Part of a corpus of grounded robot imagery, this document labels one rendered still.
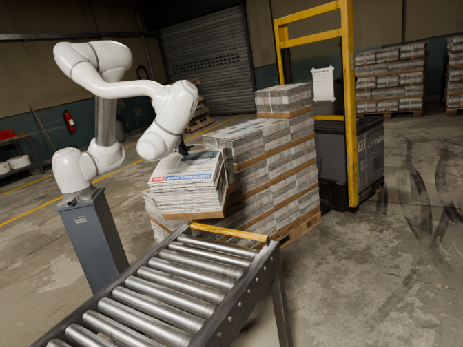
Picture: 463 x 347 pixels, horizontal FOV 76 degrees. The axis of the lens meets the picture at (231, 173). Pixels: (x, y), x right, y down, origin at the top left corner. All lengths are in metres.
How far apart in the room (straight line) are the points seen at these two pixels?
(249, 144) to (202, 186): 0.97
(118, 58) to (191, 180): 0.63
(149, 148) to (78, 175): 0.80
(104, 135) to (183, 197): 0.62
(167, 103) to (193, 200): 0.48
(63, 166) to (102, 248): 0.50
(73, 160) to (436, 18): 7.57
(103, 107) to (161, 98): 0.63
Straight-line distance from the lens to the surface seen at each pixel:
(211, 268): 1.26
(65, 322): 1.31
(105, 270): 1.94
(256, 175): 2.22
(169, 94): 1.01
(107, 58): 1.46
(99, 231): 1.81
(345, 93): 2.72
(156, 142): 1.00
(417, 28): 8.17
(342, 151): 3.06
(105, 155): 1.77
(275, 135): 2.31
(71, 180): 1.75
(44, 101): 8.77
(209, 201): 1.28
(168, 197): 1.33
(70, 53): 1.41
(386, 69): 6.61
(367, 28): 8.27
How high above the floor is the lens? 1.54
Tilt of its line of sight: 20 degrees down
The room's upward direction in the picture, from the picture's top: 11 degrees counter-clockwise
